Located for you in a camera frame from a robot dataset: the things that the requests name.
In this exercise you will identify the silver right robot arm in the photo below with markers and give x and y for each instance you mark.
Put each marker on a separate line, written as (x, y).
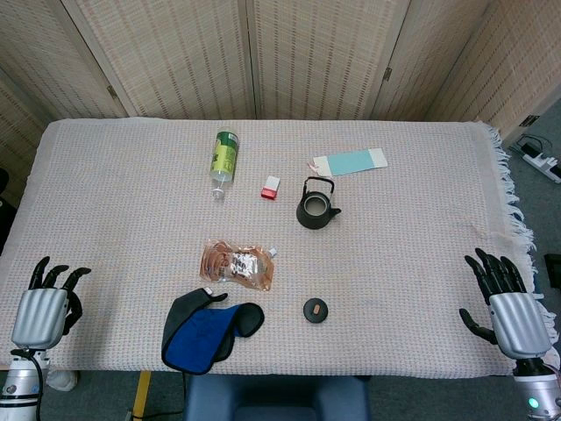
(541, 390)

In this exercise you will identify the white crumpled bag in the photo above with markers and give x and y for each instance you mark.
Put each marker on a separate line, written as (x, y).
(61, 380)

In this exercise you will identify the blue grey fleece cloth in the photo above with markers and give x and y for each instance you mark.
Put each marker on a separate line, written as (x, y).
(197, 337)

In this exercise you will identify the woven folding screen panel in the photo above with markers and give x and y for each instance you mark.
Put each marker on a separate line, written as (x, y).
(320, 52)
(17, 131)
(52, 57)
(175, 57)
(421, 57)
(517, 66)

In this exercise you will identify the orange brown sauce pouch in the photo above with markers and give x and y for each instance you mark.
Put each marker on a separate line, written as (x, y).
(239, 265)

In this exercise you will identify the black teapot lid brown knob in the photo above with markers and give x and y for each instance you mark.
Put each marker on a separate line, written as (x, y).
(315, 310)

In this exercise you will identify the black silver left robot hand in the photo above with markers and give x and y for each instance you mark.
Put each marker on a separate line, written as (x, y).
(39, 313)

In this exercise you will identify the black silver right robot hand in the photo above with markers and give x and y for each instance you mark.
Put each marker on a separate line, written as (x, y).
(519, 324)

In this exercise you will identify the black cast iron teapot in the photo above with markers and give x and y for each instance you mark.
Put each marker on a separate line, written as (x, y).
(314, 210)

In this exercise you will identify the clear bottle with green label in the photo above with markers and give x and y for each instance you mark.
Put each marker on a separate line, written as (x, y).
(225, 155)

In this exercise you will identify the light blue white card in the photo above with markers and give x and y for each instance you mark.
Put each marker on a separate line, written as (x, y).
(350, 161)

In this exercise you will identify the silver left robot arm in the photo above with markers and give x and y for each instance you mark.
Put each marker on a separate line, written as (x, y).
(19, 386)

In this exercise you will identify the white power strip with plugs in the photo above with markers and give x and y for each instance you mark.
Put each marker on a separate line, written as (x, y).
(541, 160)

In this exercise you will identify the small red white box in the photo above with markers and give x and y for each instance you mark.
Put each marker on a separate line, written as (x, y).
(271, 187)

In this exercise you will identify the yellow table leg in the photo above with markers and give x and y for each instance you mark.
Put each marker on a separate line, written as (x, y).
(141, 394)

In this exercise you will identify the black box on floor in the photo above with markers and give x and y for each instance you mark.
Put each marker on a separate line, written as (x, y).
(554, 269)

